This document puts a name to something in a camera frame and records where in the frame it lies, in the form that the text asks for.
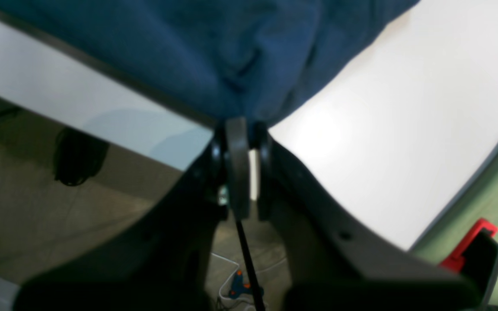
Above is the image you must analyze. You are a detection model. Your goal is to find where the blue orange floor tool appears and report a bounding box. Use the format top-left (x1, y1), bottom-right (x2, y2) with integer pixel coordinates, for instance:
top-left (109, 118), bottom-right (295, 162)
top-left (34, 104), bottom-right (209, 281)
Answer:
top-left (227, 269), bottom-right (253, 299)

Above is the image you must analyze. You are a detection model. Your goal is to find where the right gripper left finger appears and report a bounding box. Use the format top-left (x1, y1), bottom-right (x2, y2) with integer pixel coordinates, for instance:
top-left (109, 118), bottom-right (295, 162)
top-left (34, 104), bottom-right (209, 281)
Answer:
top-left (13, 117), bottom-right (250, 311)

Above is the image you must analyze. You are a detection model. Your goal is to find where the dark blue t-shirt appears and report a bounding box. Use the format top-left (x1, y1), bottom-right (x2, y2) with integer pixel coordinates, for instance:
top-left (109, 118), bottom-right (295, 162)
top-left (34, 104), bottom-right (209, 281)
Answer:
top-left (0, 0), bottom-right (417, 126)

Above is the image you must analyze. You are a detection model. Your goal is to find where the red black device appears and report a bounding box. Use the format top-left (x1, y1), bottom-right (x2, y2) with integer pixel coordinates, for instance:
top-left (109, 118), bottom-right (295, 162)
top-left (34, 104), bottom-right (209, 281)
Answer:
top-left (438, 218), bottom-right (498, 308)

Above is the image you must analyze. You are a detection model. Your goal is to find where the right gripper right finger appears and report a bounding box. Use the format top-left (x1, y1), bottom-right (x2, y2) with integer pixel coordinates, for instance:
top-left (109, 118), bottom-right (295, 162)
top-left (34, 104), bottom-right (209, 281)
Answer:
top-left (255, 125), bottom-right (482, 311)

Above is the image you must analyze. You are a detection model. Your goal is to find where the black round floor object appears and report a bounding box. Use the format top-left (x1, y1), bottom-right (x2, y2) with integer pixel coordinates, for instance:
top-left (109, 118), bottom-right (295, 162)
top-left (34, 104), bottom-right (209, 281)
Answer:
top-left (53, 127), bottom-right (109, 187)

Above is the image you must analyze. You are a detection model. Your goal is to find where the white cable loop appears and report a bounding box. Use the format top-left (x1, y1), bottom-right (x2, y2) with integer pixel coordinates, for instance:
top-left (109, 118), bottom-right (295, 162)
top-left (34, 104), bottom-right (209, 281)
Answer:
top-left (210, 253), bottom-right (288, 311)

